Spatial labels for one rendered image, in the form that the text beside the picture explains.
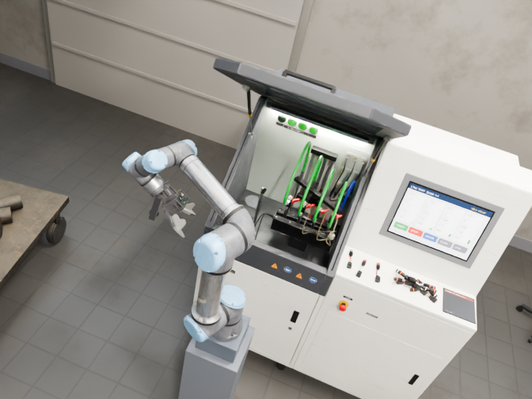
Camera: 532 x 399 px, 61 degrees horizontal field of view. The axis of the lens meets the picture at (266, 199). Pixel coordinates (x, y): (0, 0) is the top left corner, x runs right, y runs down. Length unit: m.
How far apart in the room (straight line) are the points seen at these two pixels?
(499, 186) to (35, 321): 2.69
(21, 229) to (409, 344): 2.40
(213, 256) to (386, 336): 1.32
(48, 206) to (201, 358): 1.75
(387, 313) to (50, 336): 1.97
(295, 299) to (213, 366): 0.63
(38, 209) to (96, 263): 0.53
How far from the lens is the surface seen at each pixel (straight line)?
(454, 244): 2.39
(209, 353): 2.07
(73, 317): 3.16
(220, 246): 1.44
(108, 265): 3.40
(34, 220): 3.30
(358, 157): 2.47
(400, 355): 2.61
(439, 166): 2.24
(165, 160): 1.61
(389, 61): 3.95
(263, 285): 2.47
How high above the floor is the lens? 2.58
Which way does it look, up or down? 39 degrees down
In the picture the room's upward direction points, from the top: 15 degrees clockwise
